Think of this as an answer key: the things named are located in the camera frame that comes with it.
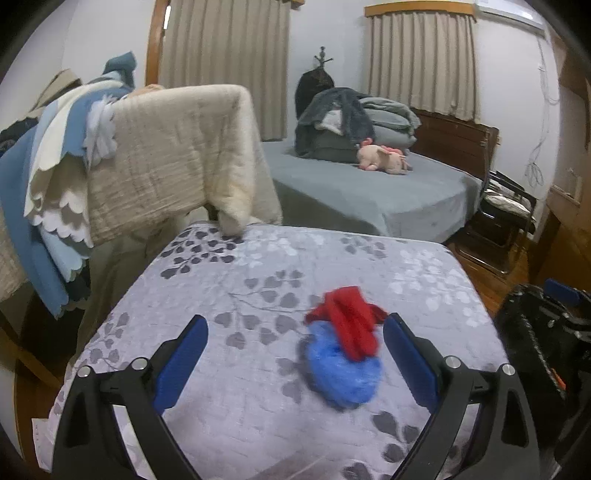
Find white air conditioner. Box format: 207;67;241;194
475;0;549;31

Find wooden window frame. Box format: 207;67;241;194
145;0;172;89

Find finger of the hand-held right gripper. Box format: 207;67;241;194
543;278;591;326

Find narrow beige curtain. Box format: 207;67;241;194
366;10;479;123

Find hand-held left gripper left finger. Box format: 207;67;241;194
52;315;209;480

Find coat rack with black garment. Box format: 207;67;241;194
295;45;336;112

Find dark wooden headboard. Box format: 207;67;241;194
410;106;501;186

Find beige blanket over chair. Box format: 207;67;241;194
84;84;284;246

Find blue fluffy ball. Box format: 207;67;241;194
297;320;385;410

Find dark clothes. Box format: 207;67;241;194
0;117;43;149

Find wooden curtain valance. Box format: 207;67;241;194
363;2;479;20

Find blue cloth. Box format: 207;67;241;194
0;51;139;320

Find grey folded duvets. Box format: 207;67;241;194
357;95;422;151

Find grey leaf-printed tablecloth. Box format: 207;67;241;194
34;220;509;480

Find cardboard piece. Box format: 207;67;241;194
31;68;85;117

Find wide beige curtain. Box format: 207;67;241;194
158;0;291;142

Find wooden wardrobe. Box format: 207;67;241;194
530;44;591;298

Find grey bed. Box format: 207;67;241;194
260;137;484;244

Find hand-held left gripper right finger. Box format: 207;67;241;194
383;312;541;480

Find red cloth piece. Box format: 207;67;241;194
304;286;389;361

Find hanging wall cables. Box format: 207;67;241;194
525;36;563;186

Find pink plush toy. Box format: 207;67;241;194
355;143;413;175

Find black folding chair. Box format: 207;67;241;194
454;170;539;276

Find cream scalloped cloth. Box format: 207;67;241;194
24;84;122;274

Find grey chair cushion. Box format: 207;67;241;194
481;188;533;214

